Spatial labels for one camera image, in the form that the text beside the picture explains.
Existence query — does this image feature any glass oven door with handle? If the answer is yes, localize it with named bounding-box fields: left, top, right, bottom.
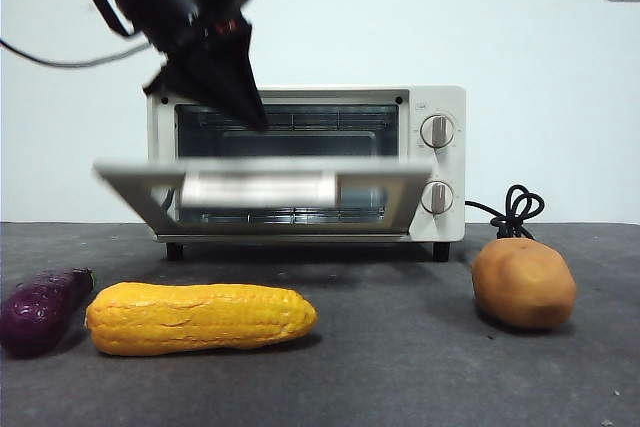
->
left=92, top=156, right=434, bottom=243

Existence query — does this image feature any brown potato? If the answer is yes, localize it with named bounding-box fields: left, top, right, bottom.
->
left=471, top=239, right=578, bottom=331

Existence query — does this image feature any round oven temperature knob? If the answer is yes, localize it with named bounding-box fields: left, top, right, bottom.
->
left=419, top=115, right=456, bottom=150

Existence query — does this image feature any white Toshiba toaster oven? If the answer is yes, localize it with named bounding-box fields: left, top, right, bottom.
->
left=146, top=85, right=468, bottom=262

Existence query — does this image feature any round oven timer knob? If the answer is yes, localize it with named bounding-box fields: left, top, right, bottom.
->
left=420, top=180, right=455, bottom=215

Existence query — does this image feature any yellow corn cob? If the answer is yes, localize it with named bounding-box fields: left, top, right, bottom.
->
left=85, top=281, right=319, bottom=357

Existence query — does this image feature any purple eggplant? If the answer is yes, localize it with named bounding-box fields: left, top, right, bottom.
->
left=0, top=267, right=95, bottom=358

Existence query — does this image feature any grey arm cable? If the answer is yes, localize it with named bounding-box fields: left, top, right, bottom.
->
left=0, top=38, right=151, bottom=69

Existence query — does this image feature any black oven power cable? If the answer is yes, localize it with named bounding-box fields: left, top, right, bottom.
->
left=464, top=185, right=546, bottom=242

